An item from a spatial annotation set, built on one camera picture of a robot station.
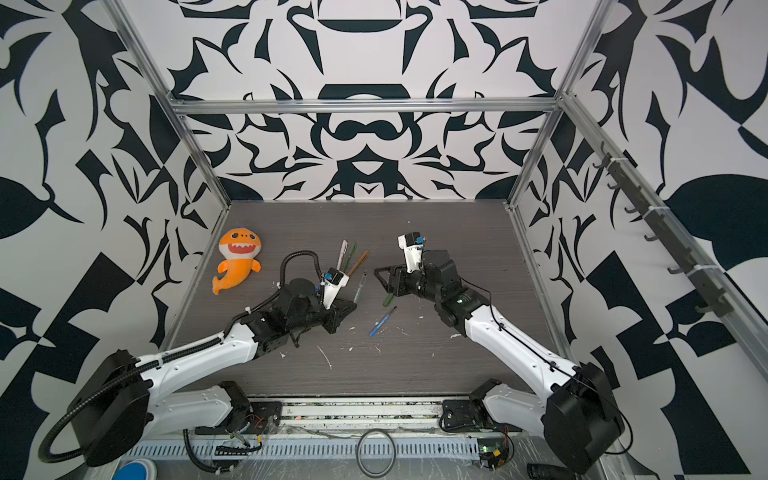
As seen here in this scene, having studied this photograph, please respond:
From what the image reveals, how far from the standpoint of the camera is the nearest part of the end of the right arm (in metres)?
0.67

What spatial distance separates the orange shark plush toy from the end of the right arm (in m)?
0.53

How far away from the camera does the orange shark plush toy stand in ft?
3.15
